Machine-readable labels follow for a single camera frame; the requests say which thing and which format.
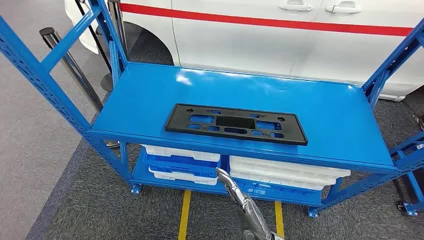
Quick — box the white car with red stripe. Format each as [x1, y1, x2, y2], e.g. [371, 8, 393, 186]
[63, 0, 424, 102]

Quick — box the blue metal shelf rack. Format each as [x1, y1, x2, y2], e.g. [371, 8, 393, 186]
[0, 0, 424, 219]

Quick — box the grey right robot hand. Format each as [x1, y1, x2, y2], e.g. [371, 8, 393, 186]
[215, 167, 275, 240]

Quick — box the black stanchion post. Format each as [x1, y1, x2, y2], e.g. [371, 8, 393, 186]
[100, 0, 129, 93]
[39, 27, 121, 149]

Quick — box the blue plastic tray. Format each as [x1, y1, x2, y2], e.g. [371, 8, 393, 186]
[231, 178, 324, 200]
[143, 152, 220, 179]

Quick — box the black plastic plate frame part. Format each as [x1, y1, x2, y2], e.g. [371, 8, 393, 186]
[164, 103, 309, 147]

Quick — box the thin black pole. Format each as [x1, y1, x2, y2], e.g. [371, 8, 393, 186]
[74, 0, 113, 72]

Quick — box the blue wheeled storage rack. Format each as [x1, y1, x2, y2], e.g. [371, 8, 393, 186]
[389, 131, 424, 217]

